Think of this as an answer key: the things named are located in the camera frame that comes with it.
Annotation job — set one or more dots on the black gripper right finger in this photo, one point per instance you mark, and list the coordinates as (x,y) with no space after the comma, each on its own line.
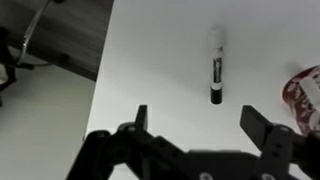
(256,125)

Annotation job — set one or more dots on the black and white marker pen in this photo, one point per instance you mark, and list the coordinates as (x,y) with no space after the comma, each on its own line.
(216,66)

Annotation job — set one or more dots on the red patterned paper cup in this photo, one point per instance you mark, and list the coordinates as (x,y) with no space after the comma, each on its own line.
(305,100)

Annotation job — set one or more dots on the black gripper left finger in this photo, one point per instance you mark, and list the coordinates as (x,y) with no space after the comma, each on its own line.
(141,120)

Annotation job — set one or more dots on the dark work table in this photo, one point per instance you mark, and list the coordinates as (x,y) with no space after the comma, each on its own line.
(66,30)

